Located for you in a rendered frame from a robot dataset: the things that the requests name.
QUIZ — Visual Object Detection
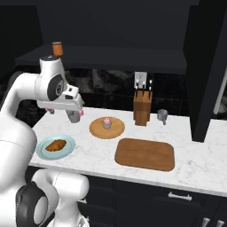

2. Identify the silver metal cup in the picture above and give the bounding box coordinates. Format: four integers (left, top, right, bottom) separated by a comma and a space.
156, 108, 169, 126

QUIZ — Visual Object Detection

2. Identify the round wooden board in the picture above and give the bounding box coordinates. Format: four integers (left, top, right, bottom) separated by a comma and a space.
89, 115, 126, 140

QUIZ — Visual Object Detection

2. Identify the brown croissant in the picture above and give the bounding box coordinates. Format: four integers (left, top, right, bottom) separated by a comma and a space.
44, 138, 68, 153

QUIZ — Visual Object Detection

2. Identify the wooden knife block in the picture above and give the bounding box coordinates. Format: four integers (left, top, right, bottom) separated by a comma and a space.
132, 90, 153, 127

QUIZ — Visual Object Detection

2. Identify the white wall socket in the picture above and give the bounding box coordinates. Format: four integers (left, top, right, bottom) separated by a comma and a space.
134, 71, 147, 90

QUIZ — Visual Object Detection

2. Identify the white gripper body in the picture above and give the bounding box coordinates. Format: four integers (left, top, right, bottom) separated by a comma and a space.
36, 93, 85, 113

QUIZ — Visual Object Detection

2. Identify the orange jam jar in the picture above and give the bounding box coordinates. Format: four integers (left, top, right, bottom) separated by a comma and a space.
51, 41, 65, 58

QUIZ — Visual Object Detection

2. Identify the light blue plate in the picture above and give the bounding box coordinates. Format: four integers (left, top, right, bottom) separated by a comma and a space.
35, 134, 77, 161

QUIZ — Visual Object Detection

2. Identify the dark cabinet door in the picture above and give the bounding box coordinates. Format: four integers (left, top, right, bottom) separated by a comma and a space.
183, 0, 227, 144

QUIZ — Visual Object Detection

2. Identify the dark drawer front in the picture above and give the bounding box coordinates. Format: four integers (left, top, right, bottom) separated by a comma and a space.
114, 179, 223, 211
87, 175, 117, 193

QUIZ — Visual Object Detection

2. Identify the pink cupcake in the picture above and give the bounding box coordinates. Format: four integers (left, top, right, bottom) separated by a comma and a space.
101, 116, 113, 130

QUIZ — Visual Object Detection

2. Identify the rectangular wooden cutting board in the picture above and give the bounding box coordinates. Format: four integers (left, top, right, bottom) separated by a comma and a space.
113, 137, 176, 173

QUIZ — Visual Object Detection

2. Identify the dark open wall cabinet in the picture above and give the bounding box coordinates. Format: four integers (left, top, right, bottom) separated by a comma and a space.
14, 0, 200, 75

